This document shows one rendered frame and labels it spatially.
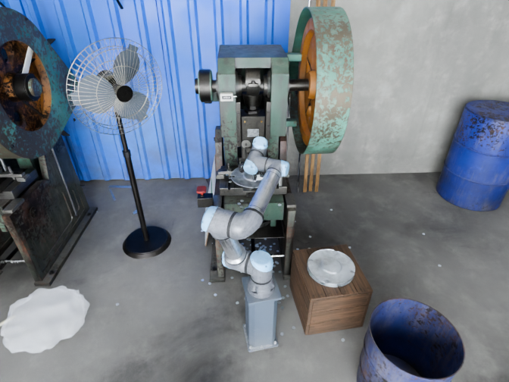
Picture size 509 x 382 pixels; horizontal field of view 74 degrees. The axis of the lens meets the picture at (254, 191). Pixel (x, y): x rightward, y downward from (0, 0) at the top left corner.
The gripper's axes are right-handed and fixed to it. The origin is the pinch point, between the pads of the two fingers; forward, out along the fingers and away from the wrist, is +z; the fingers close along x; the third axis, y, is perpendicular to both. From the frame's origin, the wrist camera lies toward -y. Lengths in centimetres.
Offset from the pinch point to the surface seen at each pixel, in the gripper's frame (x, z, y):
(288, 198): -0.1, 24.9, 24.5
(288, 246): -24, 50, 24
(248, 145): 24.3, -1.7, -1.1
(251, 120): 32.1, -16.2, 1.1
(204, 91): 41, -32, -25
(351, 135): 109, 95, 116
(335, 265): -46, 32, 48
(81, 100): 40, -30, -93
